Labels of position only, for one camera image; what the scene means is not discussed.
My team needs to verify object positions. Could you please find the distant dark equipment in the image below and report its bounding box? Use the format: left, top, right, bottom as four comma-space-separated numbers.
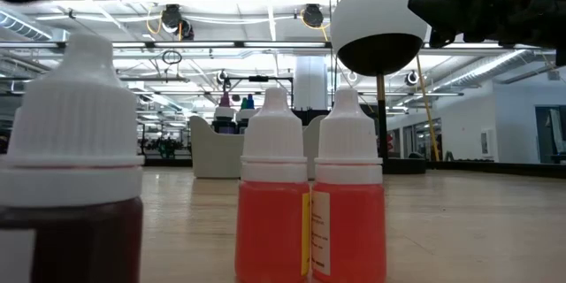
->
139, 134, 192, 161

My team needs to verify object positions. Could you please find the yellow hanging cable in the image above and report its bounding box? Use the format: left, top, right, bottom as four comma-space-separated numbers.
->
400, 0, 442, 163

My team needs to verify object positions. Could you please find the long ceiling light strip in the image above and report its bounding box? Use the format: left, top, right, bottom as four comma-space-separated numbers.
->
0, 39, 532, 52

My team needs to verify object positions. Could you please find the white globe lamp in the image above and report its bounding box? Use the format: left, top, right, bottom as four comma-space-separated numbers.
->
329, 0, 429, 176

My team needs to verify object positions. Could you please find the black ceiling cable reel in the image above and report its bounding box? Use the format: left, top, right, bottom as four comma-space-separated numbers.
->
404, 69, 421, 88
215, 69, 232, 92
160, 3, 195, 42
301, 3, 326, 29

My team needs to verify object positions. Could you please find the small maroon food colouring bottle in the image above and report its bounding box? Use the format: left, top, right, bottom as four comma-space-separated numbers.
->
0, 33, 146, 283

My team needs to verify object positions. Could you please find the distant black gantry frame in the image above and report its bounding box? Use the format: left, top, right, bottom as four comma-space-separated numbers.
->
226, 74, 295, 111

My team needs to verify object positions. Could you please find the small orange food colouring bottle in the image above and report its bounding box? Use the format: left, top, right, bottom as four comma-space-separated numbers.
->
309, 88, 387, 283
233, 87, 311, 283

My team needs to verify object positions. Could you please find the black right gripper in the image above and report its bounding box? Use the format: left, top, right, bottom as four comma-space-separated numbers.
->
407, 0, 566, 67

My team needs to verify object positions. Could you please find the large blue-capped food colouring bottle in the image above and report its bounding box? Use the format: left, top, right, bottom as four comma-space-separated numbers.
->
236, 93, 258, 135

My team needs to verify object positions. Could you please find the grey plastic bin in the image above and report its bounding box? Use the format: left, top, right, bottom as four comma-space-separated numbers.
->
188, 114, 329, 181

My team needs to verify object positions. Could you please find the large purple-capped food colouring bottle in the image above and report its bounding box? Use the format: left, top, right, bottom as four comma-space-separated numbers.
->
213, 91, 238, 135

